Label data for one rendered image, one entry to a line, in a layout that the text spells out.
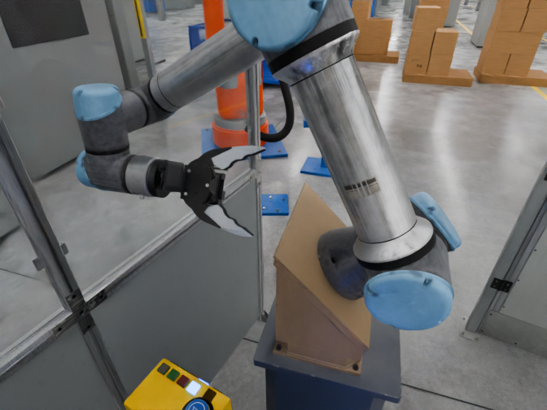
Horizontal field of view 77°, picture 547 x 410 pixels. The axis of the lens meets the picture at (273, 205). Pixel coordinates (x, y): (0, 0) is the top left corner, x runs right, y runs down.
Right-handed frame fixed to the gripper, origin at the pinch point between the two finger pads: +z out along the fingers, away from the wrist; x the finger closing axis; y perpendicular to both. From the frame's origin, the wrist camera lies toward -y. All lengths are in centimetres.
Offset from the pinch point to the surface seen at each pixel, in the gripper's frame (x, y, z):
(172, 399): 37.7, -1.2, -10.0
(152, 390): 37.5, -0.8, -14.1
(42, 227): 13.8, 4.9, -46.7
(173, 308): 46, 56, -39
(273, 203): 10, 237, -46
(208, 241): 21, 66, -34
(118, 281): 31, 29, -44
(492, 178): -45, 325, 154
